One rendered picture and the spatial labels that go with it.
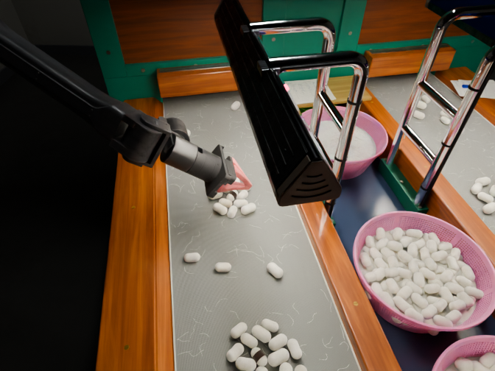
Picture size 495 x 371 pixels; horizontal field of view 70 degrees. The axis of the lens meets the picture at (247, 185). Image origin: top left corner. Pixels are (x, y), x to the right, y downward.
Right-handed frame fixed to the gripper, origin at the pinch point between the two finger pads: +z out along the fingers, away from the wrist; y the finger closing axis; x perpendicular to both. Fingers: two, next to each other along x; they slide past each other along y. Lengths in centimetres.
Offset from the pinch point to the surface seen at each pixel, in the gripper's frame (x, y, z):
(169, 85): 8.9, 46.2, -12.0
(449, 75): -48, 47, 66
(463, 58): -55, 52, 70
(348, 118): -24.5, -3.8, 3.0
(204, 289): 14.5, -17.7, -3.5
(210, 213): 12.2, 1.5, -1.0
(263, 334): 7.3, -29.1, 2.3
